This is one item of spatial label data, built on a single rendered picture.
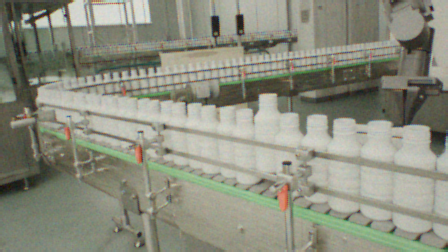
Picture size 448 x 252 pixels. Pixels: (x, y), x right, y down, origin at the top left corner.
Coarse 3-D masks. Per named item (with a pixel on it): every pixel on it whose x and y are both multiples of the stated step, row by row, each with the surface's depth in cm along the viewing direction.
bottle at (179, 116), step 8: (176, 104) 96; (184, 104) 94; (176, 112) 93; (184, 112) 94; (176, 120) 93; (184, 120) 94; (176, 136) 94; (184, 136) 94; (176, 144) 95; (184, 144) 94; (184, 152) 95; (176, 160) 96; (184, 160) 95
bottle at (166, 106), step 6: (162, 102) 100; (168, 102) 101; (162, 108) 98; (168, 108) 98; (162, 114) 99; (168, 114) 98; (162, 120) 98; (168, 120) 97; (162, 132) 99; (168, 132) 98; (168, 138) 99; (162, 144) 100; (168, 144) 99; (168, 156) 100
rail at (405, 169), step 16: (80, 128) 135; (176, 128) 92; (256, 144) 74; (272, 144) 71; (208, 160) 86; (336, 160) 62; (352, 160) 60; (368, 160) 58; (272, 176) 73; (432, 176) 51; (320, 192) 65; (336, 192) 63; (384, 208) 57; (400, 208) 56
